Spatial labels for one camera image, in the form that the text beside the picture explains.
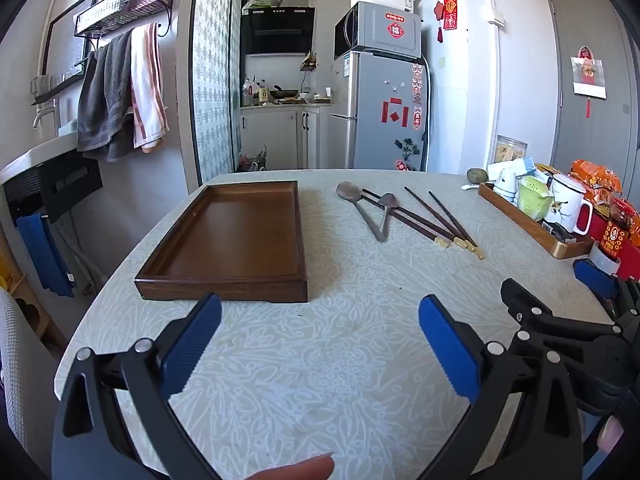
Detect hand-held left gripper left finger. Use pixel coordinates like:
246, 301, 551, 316
51, 292, 223, 480

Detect red paper sticker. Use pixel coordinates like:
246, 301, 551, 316
382, 101, 411, 127

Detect grey towel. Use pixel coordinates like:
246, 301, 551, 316
76, 35, 135, 163

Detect white pink striped towel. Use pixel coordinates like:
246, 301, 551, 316
130, 22, 170, 154

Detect red printed box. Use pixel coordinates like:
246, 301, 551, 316
587, 197, 640, 281

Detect green ceramic cup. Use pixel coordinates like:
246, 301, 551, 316
516, 176, 553, 221

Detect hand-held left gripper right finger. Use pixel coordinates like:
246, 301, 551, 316
415, 294, 586, 480

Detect dark wooden chopstick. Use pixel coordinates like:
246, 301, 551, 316
361, 188, 451, 250
365, 194, 467, 251
428, 190, 486, 261
403, 186, 477, 252

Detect large metal spoon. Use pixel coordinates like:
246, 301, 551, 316
336, 181, 388, 242

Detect silver refrigerator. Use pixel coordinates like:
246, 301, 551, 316
327, 50, 431, 173

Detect white sink basin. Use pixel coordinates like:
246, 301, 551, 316
0, 120, 81, 186

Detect black range hood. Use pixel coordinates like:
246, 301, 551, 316
240, 6, 316, 57

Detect black framed mirror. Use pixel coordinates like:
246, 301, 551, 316
42, 0, 101, 96

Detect metal faucet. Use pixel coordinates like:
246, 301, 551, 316
32, 97, 58, 129

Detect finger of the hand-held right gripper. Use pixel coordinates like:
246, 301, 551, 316
573, 258, 640, 333
501, 278, 640, 411

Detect white mug with handle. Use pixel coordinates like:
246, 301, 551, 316
542, 174, 596, 236

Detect hanging wall calendar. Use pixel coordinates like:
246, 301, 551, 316
571, 46, 607, 118

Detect grey door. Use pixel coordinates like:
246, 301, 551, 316
542, 0, 640, 176

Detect red cartoon sticker strip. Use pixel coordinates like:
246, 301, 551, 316
411, 64, 425, 128

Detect white kitchen cabinet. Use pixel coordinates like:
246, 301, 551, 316
240, 102, 333, 171

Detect small pointed metal spoon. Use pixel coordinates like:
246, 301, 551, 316
376, 192, 401, 242

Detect black wire shelf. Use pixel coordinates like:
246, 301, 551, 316
74, 0, 177, 38

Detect clear snack jar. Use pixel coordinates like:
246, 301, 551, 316
492, 135, 528, 166

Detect white mesh chair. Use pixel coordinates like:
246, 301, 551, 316
0, 287, 68, 478

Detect silver microwave oven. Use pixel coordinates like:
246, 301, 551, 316
334, 1, 422, 61

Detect person's right hand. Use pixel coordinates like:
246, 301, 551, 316
597, 416, 626, 453

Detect person's left hand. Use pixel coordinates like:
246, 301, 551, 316
235, 452, 335, 480

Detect small white cup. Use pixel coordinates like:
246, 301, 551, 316
589, 242, 621, 276

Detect blue towel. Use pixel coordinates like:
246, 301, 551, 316
16, 214, 77, 298

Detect grey plastic bag bundle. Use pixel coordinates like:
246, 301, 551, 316
237, 145, 268, 172

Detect glass cups on ledge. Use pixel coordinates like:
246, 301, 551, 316
32, 74, 66, 96

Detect dark brown wooden tray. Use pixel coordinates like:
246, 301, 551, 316
134, 180, 309, 304

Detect patterned white tablecloth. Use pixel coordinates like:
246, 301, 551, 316
54, 169, 626, 480

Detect light wooden tray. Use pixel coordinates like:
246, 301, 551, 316
478, 181, 596, 260

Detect orange snack packets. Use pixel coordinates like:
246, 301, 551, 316
570, 159, 625, 197

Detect dark small packet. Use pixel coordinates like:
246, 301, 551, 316
547, 220, 576, 246

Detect patterned sliding door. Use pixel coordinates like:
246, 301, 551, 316
192, 0, 243, 181

